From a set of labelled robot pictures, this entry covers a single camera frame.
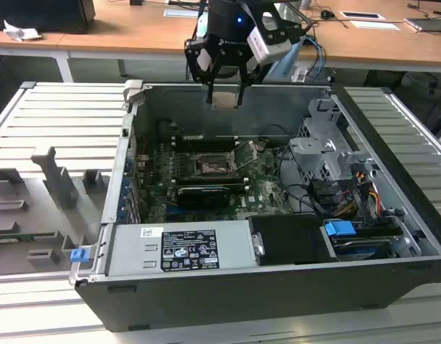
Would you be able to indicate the white plug block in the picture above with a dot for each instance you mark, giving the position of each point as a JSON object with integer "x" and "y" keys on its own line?
{"x": 299, "y": 74}

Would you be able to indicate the grey parts rack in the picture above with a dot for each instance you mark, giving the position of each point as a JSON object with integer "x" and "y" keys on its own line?
{"x": 44, "y": 215}

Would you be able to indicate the wooden desk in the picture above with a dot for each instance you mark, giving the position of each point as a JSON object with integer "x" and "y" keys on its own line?
{"x": 152, "y": 32}
{"x": 26, "y": 43}

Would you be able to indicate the grey plastic case latch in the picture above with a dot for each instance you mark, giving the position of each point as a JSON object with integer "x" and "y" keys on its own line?
{"x": 134, "y": 91}

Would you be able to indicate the black camera mounting bracket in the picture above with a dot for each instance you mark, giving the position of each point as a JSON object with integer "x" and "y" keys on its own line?
{"x": 295, "y": 28}

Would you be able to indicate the crumpled white paper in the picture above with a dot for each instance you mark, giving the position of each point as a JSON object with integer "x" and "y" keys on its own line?
{"x": 19, "y": 33}

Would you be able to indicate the black RAM slot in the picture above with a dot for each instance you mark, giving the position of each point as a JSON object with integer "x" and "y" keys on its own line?
{"x": 241, "y": 183}
{"x": 206, "y": 138}
{"x": 220, "y": 176}
{"x": 206, "y": 146}

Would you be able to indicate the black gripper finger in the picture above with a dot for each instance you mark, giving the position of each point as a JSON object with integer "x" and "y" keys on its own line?
{"x": 250, "y": 73}
{"x": 196, "y": 68}

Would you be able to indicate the blue disk carrier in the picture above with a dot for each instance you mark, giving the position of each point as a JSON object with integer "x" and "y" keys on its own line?
{"x": 340, "y": 228}

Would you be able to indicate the black plastic shroud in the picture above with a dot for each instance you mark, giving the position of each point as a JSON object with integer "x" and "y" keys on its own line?
{"x": 292, "y": 240}

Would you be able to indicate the black computer mouse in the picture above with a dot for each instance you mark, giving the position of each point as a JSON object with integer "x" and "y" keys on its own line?
{"x": 326, "y": 14}

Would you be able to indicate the green RAM stick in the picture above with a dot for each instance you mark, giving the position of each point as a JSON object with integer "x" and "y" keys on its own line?
{"x": 26, "y": 236}

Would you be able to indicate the black open PC case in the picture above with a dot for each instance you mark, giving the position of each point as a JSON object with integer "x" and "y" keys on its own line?
{"x": 241, "y": 308}

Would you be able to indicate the small CPU plate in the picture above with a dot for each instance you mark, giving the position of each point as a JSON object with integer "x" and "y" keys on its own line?
{"x": 224, "y": 100}

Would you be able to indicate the silver metal drive cage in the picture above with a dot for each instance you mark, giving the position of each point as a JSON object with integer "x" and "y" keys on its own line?
{"x": 313, "y": 150}

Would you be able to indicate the hard disk drive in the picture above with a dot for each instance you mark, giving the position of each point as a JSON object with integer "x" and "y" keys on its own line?
{"x": 360, "y": 247}

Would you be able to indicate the white sheet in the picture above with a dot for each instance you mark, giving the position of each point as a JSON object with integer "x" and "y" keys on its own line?
{"x": 374, "y": 25}

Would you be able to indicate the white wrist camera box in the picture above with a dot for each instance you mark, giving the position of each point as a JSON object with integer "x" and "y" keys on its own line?
{"x": 266, "y": 48}

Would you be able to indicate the grey power supply unit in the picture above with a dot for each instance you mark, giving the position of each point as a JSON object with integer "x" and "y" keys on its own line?
{"x": 134, "y": 251}

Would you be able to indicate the black graphics card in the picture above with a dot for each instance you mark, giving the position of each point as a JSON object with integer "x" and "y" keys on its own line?
{"x": 202, "y": 199}

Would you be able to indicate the CPU socket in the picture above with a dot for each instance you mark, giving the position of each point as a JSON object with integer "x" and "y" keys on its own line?
{"x": 209, "y": 166}

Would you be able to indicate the black box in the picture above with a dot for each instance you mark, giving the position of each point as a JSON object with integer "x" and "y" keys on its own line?
{"x": 44, "y": 14}

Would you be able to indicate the pale blue teach pendant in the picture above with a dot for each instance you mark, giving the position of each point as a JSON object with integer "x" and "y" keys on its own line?
{"x": 283, "y": 66}

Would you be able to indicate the green motherboard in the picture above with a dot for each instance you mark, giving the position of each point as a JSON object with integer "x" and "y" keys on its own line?
{"x": 266, "y": 193}

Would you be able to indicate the blue plastic latch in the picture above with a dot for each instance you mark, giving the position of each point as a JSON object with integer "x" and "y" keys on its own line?
{"x": 77, "y": 255}

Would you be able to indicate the grey laptop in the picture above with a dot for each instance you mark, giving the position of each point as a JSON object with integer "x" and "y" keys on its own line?
{"x": 428, "y": 25}

